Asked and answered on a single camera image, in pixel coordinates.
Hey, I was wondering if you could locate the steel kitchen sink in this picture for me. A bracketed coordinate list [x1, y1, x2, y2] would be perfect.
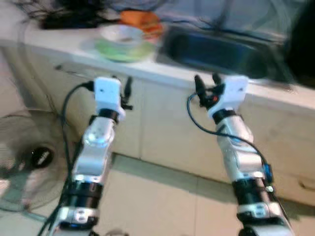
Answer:
[157, 25, 296, 84]

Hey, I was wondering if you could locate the green plate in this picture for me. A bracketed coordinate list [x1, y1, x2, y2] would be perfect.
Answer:
[94, 38, 156, 63]

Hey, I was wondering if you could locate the black power strip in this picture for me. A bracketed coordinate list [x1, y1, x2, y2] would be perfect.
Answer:
[40, 12, 116, 30]

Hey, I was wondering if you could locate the large black object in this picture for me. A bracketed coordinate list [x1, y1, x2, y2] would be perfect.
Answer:
[283, 0, 315, 89]

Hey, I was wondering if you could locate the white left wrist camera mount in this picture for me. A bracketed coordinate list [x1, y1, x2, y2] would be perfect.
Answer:
[93, 77, 126, 122]

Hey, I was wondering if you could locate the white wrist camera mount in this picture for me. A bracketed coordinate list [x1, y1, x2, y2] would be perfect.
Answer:
[208, 75, 250, 118]
[93, 77, 126, 122]

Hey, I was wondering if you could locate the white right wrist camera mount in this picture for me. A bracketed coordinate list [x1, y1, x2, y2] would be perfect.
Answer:
[208, 75, 250, 118]

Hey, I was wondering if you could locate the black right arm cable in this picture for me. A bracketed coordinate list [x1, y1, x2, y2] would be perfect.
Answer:
[186, 92, 274, 193]

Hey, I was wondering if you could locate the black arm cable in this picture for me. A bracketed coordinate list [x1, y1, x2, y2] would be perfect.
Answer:
[37, 81, 95, 236]
[186, 92, 274, 193]

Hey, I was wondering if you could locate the metal cabinet handle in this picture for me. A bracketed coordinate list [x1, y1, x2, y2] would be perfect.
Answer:
[297, 178, 315, 192]
[54, 64, 96, 79]

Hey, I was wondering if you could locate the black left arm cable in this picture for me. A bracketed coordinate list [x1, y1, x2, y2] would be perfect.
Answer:
[37, 81, 95, 236]

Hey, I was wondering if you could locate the floor fan with wire grille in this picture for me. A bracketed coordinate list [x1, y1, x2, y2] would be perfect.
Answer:
[0, 109, 82, 213]

